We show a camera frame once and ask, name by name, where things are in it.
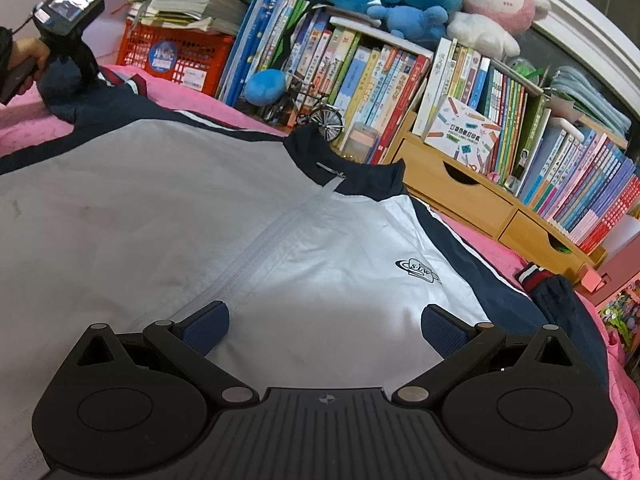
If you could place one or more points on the pink blanket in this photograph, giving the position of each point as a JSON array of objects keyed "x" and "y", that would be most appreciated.
[{"x": 240, "y": 112}]

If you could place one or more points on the red plastic crate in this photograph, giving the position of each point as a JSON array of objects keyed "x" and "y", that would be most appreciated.
[{"x": 175, "y": 55}]

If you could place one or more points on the person's left hand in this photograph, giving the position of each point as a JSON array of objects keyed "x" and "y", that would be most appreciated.
[{"x": 31, "y": 52}]

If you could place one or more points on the small blue plush toy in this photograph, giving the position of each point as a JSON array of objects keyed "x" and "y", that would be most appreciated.
[{"x": 415, "y": 22}]

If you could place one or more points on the wooden drawer organizer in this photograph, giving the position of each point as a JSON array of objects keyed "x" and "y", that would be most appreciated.
[{"x": 465, "y": 195}]

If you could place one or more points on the white box with pencil print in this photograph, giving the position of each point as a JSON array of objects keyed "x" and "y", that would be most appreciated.
[{"x": 457, "y": 132}]

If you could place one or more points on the row of children's books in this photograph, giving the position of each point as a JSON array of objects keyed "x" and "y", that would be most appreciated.
[{"x": 365, "y": 90}]

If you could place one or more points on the white and navy jacket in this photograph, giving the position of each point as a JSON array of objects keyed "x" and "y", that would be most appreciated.
[{"x": 200, "y": 200}]

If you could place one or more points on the miniature metal bicycle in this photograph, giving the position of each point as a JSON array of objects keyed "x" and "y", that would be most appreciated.
[{"x": 320, "y": 117}]

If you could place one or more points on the row of pastel spine books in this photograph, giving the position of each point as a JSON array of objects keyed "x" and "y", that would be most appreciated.
[{"x": 580, "y": 185}]

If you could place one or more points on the clear plastic container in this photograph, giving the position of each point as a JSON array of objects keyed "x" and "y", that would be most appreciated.
[{"x": 361, "y": 142}]

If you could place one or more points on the small pink box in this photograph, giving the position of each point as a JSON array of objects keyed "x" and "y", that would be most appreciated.
[{"x": 596, "y": 278}]

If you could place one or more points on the row of tall thin books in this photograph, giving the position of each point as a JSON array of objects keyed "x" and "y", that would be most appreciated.
[{"x": 260, "y": 35}]

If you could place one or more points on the blue plush ball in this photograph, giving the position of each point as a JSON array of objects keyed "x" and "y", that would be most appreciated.
[{"x": 265, "y": 87}]

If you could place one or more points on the white window frame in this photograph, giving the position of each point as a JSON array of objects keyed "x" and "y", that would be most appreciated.
[{"x": 590, "y": 15}]

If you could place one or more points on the stack of light blue folders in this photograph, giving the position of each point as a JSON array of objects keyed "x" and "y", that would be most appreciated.
[{"x": 590, "y": 97}]

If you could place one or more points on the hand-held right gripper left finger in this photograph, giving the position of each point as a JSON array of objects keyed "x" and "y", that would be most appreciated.
[{"x": 207, "y": 324}]

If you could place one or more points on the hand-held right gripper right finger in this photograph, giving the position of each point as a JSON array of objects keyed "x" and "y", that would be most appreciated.
[{"x": 442, "y": 332}]

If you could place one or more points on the stack of papers and booklets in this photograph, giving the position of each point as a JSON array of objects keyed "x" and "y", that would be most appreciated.
[{"x": 195, "y": 5}]

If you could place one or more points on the row of books on organizer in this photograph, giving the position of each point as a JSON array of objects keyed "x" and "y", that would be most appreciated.
[{"x": 500, "y": 110}]

